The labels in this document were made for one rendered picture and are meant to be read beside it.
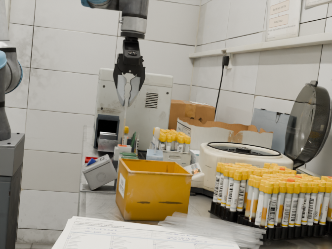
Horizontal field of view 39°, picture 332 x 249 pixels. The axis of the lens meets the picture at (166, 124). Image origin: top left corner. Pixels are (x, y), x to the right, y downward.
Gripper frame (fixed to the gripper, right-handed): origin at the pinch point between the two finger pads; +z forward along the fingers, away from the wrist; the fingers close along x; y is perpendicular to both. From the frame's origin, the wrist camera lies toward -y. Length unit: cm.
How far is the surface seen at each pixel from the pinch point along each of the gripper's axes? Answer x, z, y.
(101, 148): 4.9, 17.8, 21.2
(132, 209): 1.1, 18.2, -46.2
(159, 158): -6.7, 10.9, -27.1
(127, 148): -1.4, 13.2, -2.0
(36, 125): 39, 30, 170
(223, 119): -57, 9, 89
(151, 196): -2.5, 15.4, -45.9
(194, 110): -39, 5, 74
